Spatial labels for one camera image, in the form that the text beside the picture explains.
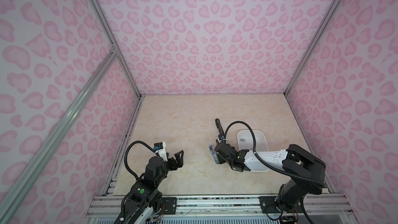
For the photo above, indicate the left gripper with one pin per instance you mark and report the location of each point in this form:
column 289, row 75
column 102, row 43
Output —
column 174, row 166

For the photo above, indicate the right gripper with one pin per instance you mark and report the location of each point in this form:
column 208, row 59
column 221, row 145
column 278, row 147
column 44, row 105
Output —
column 221, row 161

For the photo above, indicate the blue mini stapler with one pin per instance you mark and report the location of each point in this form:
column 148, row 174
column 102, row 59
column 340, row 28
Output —
column 214, row 154

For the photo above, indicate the white plastic bin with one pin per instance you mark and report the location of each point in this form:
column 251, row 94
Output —
column 261, row 143

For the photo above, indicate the black stapler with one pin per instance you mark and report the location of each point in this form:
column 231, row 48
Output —
column 219, row 127

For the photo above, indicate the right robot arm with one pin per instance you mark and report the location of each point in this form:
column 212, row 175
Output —
column 307, row 172

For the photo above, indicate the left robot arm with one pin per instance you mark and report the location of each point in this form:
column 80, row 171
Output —
column 144, row 199

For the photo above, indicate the left mounting plate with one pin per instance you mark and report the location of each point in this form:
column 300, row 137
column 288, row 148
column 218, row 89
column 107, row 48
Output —
column 166, row 206

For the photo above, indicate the mounting plate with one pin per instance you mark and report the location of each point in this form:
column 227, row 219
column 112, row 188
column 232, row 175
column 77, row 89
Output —
column 166, row 206
column 268, row 205

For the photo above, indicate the right mounting plate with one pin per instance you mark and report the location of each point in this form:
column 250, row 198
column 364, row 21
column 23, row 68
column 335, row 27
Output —
column 268, row 205

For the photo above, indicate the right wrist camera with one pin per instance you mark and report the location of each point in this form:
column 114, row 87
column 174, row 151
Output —
column 220, row 138

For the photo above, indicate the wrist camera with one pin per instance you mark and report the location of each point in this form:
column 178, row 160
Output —
column 160, row 150
column 220, row 138

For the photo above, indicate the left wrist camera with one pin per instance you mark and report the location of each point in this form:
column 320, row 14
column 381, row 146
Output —
column 160, row 150

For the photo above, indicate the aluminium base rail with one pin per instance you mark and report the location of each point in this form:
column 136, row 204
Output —
column 245, row 209

